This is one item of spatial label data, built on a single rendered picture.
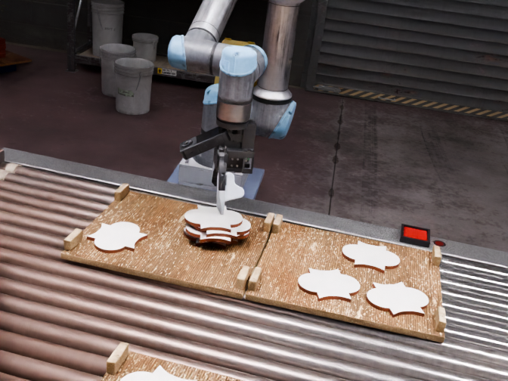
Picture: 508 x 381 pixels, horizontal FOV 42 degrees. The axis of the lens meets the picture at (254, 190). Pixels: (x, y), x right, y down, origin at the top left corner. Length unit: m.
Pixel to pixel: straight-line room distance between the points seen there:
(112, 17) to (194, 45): 4.55
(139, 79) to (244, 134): 3.64
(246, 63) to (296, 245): 0.47
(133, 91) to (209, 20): 3.53
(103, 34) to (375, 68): 2.43
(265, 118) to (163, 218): 0.44
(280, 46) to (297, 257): 0.59
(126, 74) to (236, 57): 3.69
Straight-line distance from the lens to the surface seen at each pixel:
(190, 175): 1.96
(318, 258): 1.56
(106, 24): 6.06
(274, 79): 1.85
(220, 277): 1.44
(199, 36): 1.54
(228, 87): 1.40
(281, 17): 1.80
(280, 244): 1.59
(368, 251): 1.61
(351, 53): 6.13
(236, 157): 1.45
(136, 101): 5.11
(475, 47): 6.20
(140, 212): 1.67
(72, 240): 1.51
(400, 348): 1.37
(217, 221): 1.53
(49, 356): 1.27
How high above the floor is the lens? 1.71
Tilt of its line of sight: 25 degrees down
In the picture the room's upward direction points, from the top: 7 degrees clockwise
